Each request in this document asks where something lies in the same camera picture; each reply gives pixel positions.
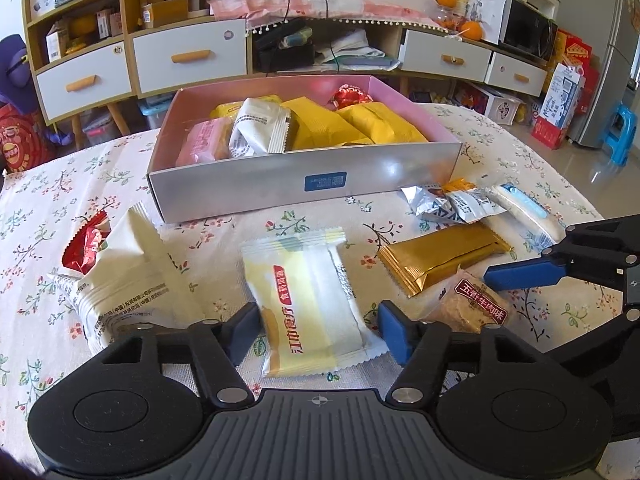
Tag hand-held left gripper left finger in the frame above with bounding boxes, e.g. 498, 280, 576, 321
97, 302, 264, 410

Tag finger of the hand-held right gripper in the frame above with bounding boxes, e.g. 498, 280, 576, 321
539, 306, 632, 386
482, 214, 640, 293

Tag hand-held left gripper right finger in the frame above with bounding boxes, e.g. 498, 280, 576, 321
377, 300, 541, 410

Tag tan clear snack packet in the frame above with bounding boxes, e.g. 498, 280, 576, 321
417, 269, 511, 336

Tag white blue stick packet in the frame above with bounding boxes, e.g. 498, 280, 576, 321
487, 182, 568, 253

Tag cream yellow snack packet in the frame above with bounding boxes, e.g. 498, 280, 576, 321
240, 227, 386, 380

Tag gold foil snack packet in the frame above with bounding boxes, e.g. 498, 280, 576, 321
377, 222, 513, 298

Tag small white orange packet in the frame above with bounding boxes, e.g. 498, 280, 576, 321
442, 179, 508, 223

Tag pink silver cardboard box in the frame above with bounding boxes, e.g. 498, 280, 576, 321
146, 74, 463, 226

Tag red foil snack packet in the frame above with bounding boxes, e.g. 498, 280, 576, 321
61, 209, 112, 277

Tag pink snack packet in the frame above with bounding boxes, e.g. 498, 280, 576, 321
175, 117, 236, 167

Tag large yellow snack packet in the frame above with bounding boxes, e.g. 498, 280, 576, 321
337, 101, 431, 146
280, 96, 376, 152

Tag small yellow snack packet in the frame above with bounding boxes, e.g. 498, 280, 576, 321
209, 94, 283, 121

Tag red white candy packet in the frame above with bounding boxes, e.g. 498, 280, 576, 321
327, 85, 373, 111

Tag blue plastic stool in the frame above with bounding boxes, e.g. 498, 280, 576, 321
602, 102, 640, 166

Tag white red printed box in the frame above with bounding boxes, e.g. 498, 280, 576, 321
457, 82, 523, 126

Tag white blue red carton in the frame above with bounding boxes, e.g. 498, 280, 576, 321
530, 62, 586, 151

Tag small white stand drawer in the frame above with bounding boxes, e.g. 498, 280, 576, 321
484, 52, 548, 97

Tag yellow egg tray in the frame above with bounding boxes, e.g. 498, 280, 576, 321
410, 90, 453, 106

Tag grey refrigerator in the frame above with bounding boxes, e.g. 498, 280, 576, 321
555, 0, 640, 148

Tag red gift boxes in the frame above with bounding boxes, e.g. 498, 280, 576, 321
547, 30, 601, 116

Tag wide white stand drawer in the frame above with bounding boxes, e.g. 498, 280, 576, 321
400, 29, 493, 83

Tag blue lid storage box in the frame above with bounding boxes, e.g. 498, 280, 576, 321
137, 97, 173, 131

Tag black microwave oven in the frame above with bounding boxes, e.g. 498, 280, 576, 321
500, 0, 558, 61

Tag grey lid storage box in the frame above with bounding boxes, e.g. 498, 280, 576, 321
80, 110, 123, 148

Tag white printed gift box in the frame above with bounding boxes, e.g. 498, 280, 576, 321
467, 0, 511, 43

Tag dark clothing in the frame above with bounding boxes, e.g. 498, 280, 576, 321
0, 447, 43, 480

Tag black storage box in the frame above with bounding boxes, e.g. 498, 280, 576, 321
252, 30, 316, 73

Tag pile of papers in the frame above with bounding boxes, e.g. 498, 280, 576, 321
315, 27, 403, 71

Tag large white cabinet drawer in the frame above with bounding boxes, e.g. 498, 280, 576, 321
35, 45, 133, 118
131, 20, 248, 93

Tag red printed bag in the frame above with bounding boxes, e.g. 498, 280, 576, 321
0, 102, 51, 173

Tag pink pompom cloth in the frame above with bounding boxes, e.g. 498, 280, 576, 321
207, 0, 468, 36

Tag brown cardboard box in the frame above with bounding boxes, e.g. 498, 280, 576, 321
140, 0, 190, 28

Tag small brown white cartons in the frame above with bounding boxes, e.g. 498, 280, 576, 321
97, 10, 123, 38

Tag small white carton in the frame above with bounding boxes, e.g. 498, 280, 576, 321
46, 27, 70, 61

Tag yellow round fruit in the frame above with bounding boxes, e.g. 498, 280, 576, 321
70, 15, 98, 41

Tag purple plush toy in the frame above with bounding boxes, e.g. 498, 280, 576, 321
0, 34, 33, 111

